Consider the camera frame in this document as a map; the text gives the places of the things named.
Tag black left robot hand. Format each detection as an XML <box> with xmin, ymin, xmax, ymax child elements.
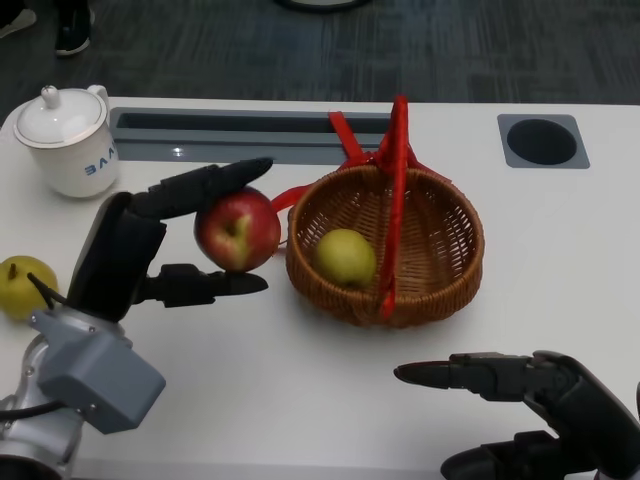
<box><xmin>66</xmin><ymin>157</ymin><xmax>276</xmax><ymax>323</ymax></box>

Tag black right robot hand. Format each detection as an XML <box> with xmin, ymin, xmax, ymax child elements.
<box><xmin>393</xmin><ymin>350</ymin><xmax>640</xmax><ymax>480</ymax></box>

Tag red apple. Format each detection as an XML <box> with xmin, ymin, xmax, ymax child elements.
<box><xmin>193</xmin><ymin>186</ymin><xmax>283</xmax><ymax>274</ymax></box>

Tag wicker basket with red handle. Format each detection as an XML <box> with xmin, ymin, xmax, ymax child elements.
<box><xmin>269</xmin><ymin>94</ymin><xmax>486</xmax><ymax>330</ymax></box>

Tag white ceramic mug blue letters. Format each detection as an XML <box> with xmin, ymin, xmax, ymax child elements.
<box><xmin>27</xmin><ymin>84</ymin><xmax>121</xmax><ymax>200</ymax></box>

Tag yellow-green pear with brown stem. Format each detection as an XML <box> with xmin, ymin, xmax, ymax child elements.
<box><xmin>0</xmin><ymin>255</ymin><xmax>60</xmax><ymax>321</ymax></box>

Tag white mug lid with knob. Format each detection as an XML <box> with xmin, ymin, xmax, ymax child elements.
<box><xmin>13</xmin><ymin>85</ymin><xmax>110</xmax><ymax>149</ymax></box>

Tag dark shoe with white sole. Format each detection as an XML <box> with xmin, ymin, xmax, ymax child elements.
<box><xmin>53</xmin><ymin>9</ymin><xmax>94</xmax><ymax>57</ymax></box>

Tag smooth yellow-green pear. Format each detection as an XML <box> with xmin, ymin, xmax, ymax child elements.
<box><xmin>313</xmin><ymin>228</ymin><xmax>378</xmax><ymax>290</ymax></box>

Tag light grey shoe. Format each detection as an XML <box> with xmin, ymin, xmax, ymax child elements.
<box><xmin>0</xmin><ymin>8</ymin><xmax>38</xmax><ymax>40</ymax></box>

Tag grey round table grommet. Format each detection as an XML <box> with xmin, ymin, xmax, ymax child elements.
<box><xmin>496</xmin><ymin>114</ymin><xmax>591</xmax><ymax>170</ymax></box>

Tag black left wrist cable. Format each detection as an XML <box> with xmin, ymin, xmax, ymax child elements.
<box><xmin>27</xmin><ymin>272</ymin><xmax>69</xmax><ymax>307</ymax></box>

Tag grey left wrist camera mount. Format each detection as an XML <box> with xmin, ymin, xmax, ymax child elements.
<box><xmin>28</xmin><ymin>308</ymin><xmax>167</xmax><ymax>435</ymax></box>

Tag grey table cable tray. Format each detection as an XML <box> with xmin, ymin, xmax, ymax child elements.
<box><xmin>109</xmin><ymin>107</ymin><xmax>394</xmax><ymax>164</ymax></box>

